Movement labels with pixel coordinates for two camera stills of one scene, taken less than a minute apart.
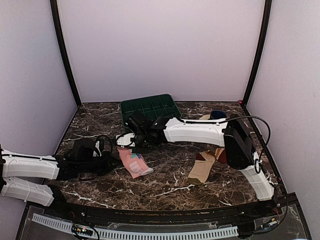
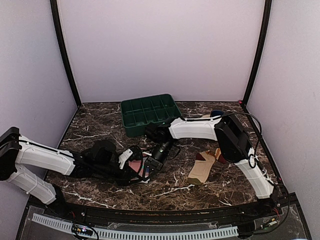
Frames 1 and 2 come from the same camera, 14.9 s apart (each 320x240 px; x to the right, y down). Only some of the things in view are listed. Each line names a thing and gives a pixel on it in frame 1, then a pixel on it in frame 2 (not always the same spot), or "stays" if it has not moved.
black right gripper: x=142 y=150 → x=155 y=164
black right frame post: x=268 y=8 stays
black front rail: x=85 y=210 stays
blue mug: x=218 y=114 stays
